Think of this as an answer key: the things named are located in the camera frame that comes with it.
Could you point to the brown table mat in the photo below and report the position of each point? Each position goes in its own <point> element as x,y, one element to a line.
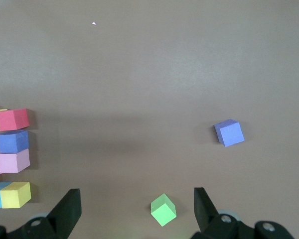
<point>139,74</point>

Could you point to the purple cube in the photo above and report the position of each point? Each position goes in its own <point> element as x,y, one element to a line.
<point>12,142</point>
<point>230,134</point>

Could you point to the green cube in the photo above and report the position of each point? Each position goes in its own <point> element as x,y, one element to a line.
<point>163,211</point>

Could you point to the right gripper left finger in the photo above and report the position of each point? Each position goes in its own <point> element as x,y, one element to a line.
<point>67,209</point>

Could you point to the red cube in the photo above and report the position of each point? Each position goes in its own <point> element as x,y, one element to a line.
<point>12,119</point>

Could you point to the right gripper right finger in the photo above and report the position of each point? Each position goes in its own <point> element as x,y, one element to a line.
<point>204,209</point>

